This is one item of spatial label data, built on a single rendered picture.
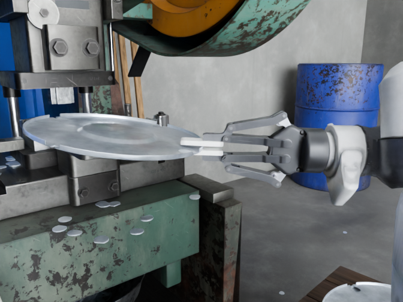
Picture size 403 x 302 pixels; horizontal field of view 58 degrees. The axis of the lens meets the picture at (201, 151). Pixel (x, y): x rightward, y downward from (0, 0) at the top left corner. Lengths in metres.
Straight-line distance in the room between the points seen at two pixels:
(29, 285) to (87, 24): 0.49
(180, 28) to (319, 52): 2.54
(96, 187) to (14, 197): 0.14
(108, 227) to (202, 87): 1.91
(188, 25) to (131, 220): 0.53
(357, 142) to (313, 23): 2.80
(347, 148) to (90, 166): 0.45
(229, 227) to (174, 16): 0.57
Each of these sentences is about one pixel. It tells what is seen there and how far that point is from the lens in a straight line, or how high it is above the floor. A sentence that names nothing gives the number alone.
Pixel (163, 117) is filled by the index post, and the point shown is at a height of 0.79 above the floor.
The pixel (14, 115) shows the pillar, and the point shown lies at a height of 0.80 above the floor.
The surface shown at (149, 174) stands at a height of 0.67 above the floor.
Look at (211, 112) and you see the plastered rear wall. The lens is 2.59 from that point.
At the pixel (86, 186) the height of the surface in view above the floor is 0.68.
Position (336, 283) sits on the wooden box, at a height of 0.35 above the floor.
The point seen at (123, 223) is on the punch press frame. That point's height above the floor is 0.62.
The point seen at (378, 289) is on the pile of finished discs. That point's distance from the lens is 1.03.
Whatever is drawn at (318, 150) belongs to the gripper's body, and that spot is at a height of 0.78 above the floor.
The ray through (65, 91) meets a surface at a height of 0.85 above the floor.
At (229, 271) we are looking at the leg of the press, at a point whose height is 0.47.
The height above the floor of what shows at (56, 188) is 0.68.
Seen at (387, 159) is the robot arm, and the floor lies 0.78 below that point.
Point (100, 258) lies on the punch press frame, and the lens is 0.71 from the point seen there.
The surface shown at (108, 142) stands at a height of 0.79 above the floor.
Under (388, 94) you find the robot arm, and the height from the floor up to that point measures 0.87.
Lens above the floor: 0.92
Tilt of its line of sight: 14 degrees down
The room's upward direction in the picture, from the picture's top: straight up
